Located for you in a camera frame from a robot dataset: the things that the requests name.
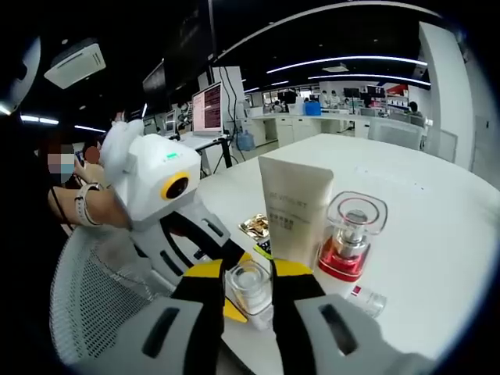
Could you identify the white wristwatch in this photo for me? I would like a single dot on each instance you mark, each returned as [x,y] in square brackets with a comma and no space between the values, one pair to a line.
[88,203]

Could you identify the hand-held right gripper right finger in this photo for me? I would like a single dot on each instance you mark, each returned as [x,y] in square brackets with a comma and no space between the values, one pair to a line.
[304,312]

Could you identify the blue water jug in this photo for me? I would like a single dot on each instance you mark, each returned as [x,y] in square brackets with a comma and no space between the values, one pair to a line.
[247,140]

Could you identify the blue bin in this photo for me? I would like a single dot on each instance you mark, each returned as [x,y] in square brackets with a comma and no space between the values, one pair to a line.
[312,108]

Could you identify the white skincare tube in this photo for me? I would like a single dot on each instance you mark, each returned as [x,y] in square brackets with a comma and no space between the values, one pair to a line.
[297,211]

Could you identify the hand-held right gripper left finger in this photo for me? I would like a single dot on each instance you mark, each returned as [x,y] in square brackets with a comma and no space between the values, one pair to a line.
[195,312]

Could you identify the white skincare bottle red collar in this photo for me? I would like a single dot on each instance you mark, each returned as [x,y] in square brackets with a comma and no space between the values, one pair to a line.
[347,242]

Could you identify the gold skincare sachet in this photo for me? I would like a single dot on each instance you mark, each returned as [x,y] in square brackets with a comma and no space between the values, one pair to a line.
[256,226]

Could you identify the light grey mesh office chair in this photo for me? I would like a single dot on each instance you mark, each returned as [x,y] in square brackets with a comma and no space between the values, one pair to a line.
[101,289]

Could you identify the white standing desk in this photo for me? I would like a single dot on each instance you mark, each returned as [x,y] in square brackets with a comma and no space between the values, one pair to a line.
[199,141]

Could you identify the white worn device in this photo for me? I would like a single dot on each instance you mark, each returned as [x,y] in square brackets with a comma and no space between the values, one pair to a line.
[30,58]

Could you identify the green black skincare sachet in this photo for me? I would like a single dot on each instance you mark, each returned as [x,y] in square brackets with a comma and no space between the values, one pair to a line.
[265,249]

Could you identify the computer monitor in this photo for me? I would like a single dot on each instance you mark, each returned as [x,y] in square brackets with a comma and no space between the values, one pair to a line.
[208,107]

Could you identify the person's left hand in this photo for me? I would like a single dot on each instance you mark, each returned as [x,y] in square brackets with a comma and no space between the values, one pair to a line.
[113,209]

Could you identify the white ceiling air conditioner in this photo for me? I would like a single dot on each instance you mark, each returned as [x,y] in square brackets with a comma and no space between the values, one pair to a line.
[76,64]

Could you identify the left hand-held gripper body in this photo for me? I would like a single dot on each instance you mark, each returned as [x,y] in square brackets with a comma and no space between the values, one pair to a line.
[164,168]

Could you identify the white counter cabinets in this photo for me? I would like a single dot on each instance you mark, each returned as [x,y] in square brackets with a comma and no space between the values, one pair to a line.
[304,127]

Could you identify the ceiling light strip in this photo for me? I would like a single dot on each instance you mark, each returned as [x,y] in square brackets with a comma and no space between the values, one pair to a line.
[371,78]
[351,60]

